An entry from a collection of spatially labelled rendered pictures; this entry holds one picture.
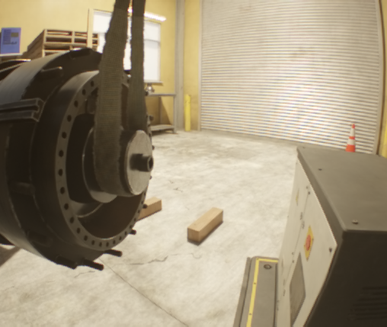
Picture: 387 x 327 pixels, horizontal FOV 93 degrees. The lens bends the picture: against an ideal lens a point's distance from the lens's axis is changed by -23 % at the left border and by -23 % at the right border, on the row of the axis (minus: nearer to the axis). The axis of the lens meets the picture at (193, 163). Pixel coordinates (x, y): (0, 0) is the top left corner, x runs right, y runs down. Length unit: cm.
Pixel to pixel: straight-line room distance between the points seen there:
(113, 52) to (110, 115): 12
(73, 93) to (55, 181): 15
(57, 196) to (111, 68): 25
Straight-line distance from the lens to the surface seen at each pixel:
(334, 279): 39
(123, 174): 47
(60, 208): 41
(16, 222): 44
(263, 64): 603
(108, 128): 46
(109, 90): 46
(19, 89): 44
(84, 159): 49
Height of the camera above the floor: 99
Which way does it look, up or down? 16 degrees down
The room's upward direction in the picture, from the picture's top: 1 degrees clockwise
